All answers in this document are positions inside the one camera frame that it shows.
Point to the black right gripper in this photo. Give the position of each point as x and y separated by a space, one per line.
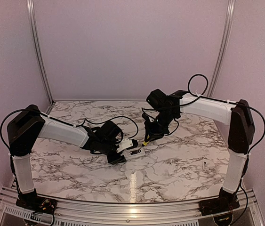
153 134

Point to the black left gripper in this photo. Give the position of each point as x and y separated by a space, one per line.
117 159

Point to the white remote control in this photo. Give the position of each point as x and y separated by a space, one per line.
134 153

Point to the yellow handled screwdriver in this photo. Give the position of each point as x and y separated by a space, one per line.
147 140

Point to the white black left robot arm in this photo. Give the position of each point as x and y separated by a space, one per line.
31 124

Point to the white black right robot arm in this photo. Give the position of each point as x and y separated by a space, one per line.
236 115

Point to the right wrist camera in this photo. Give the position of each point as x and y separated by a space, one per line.
147 118

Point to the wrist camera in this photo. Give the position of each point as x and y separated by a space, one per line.
126 144
147 118

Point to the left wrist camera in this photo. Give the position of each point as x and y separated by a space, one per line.
126 144

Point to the aluminium front frame rail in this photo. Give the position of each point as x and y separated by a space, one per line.
84 213

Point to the aluminium right corner post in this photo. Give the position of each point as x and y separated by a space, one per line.
223 46

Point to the aluminium corner post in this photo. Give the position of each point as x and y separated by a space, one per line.
36 41
223 46

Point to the aluminium left corner post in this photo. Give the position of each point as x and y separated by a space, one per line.
36 41

